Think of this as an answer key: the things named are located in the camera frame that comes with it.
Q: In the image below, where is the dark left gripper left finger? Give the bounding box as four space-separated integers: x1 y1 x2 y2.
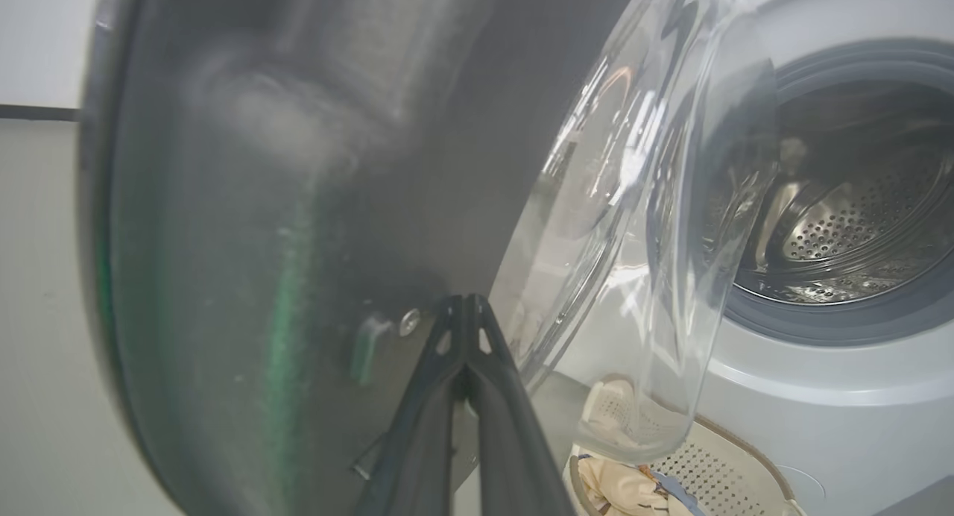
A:
354 294 468 516

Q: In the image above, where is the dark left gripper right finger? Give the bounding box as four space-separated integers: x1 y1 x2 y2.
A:
466 294 575 516

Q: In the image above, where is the cream printed garment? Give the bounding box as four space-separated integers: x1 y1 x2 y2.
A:
578 456 672 516

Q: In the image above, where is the blue cartoon print garment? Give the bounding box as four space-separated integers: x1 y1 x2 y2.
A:
637 464 705 516

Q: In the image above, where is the black round glass washer door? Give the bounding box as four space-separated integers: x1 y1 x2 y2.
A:
78 0 780 516

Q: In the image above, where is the white front-load washing machine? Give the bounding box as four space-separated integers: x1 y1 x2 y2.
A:
555 0 954 516

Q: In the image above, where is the cream perforated laundry basket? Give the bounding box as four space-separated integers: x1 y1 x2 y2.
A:
566 374 806 516

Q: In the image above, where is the round white filter flap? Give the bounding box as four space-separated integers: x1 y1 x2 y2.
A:
775 464 828 506

